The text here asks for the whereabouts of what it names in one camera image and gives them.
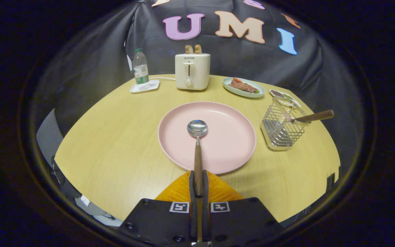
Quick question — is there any cream white toaster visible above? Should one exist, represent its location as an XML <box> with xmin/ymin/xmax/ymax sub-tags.
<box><xmin>175</xmin><ymin>53</ymin><xmax>211</xmax><ymax>91</ymax></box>

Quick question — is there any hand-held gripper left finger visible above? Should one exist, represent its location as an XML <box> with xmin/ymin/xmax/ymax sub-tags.
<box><xmin>119</xmin><ymin>170</ymin><xmax>197</xmax><ymax>247</ymax></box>

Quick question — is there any white divided condiment dish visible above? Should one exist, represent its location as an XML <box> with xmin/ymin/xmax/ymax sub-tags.
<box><xmin>269</xmin><ymin>89</ymin><xmax>302</xmax><ymax>108</ymax></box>

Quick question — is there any clear plastic water bottle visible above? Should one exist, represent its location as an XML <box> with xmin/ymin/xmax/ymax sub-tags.
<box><xmin>133</xmin><ymin>48</ymin><xmax>149</xmax><ymax>85</ymax></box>

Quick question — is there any wooden handled metal spoon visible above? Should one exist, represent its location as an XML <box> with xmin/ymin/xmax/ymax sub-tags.
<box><xmin>187</xmin><ymin>119</ymin><xmax>208</xmax><ymax>240</ymax></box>

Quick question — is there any white square coaster tray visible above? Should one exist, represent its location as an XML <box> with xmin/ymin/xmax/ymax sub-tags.
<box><xmin>130</xmin><ymin>80</ymin><xmax>160</xmax><ymax>94</ymax></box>

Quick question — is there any pale green plate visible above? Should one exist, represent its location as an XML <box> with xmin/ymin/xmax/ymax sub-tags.
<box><xmin>222</xmin><ymin>77</ymin><xmax>266</xmax><ymax>98</ymax></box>

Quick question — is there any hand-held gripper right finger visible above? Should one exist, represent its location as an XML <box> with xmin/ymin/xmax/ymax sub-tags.
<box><xmin>203</xmin><ymin>170</ymin><xmax>284</xmax><ymax>247</ymax></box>

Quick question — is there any metal wire cutlery basket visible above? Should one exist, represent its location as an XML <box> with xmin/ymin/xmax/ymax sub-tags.
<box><xmin>260</xmin><ymin>95</ymin><xmax>311</xmax><ymax>151</ymax></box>

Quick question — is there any grey mesh office chair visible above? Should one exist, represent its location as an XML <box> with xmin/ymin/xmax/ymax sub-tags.
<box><xmin>36</xmin><ymin>109</ymin><xmax>81</xmax><ymax>199</ymax></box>

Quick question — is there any black backdrop cloth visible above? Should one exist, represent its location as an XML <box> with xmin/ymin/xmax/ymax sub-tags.
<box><xmin>29</xmin><ymin>0</ymin><xmax>366</xmax><ymax>172</ymax></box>

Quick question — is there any wooden handled metal fork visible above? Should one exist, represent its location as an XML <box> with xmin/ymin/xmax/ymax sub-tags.
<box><xmin>282</xmin><ymin>109</ymin><xmax>335</xmax><ymax>126</ymax></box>

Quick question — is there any pink plate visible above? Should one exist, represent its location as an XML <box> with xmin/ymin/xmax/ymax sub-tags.
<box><xmin>158</xmin><ymin>101</ymin><xmax>257</xmax><ymax>175</ymax></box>

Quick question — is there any brown meat slice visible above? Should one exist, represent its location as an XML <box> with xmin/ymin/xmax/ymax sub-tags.
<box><xmin>228</xmin><ymin>80</ymin><xmax>259</xmax><ymax>94</ymax></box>

